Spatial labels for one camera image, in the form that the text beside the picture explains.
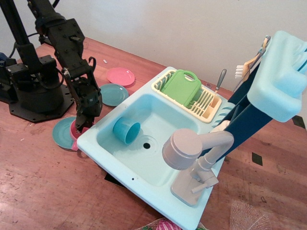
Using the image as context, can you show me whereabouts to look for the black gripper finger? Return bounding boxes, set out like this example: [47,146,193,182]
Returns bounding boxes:
[75,115,84,132]
[84,117,94,127]

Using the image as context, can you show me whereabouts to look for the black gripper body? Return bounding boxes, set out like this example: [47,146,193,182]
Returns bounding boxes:
[72,76,102,120]

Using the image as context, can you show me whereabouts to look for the pink toy cup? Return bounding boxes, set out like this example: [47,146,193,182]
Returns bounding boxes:
[70,120,90,151]

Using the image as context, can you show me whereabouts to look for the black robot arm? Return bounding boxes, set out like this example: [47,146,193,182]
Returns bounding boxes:
[0,0,102,132]

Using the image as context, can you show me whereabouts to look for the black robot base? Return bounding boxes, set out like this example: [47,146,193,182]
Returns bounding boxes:
[0,53,73,123]

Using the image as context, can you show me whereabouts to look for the teal saucer near sink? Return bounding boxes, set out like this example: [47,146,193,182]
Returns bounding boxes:
[52,117,78,151]

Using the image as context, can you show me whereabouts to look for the teal toy cup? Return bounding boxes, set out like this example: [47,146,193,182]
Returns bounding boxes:
[113,117,141,145]

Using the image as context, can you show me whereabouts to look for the teal plate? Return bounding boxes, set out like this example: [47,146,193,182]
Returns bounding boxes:
[100,83,129,106]

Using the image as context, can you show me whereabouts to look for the pink plate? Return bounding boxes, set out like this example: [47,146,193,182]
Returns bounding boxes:
[106,67,135,86]

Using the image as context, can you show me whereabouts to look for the green cutting board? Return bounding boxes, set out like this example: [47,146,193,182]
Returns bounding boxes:
[161,69,201,107]

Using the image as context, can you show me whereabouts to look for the grey toy faucet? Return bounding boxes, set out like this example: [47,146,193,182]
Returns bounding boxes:
[162,128,234,206]

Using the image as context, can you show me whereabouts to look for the cream dish rack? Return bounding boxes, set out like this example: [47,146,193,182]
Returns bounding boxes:
[152,69,222,123]

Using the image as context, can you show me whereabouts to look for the pink white mesh ball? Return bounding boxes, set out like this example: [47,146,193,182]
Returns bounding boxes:
[155,220,181,230]

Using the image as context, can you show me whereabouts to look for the white bristle brush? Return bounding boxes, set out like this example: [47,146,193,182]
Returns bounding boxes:
[235,65,244,79]

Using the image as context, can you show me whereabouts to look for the dark blue shelf posts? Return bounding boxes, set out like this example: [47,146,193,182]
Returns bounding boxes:
[223,66,272,156]

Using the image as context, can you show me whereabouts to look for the white mesh net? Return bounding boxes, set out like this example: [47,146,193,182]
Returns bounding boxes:
[229,200,272,230]

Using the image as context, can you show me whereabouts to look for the grey handled utensil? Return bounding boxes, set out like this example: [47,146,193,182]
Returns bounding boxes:
[215,69,227,93]

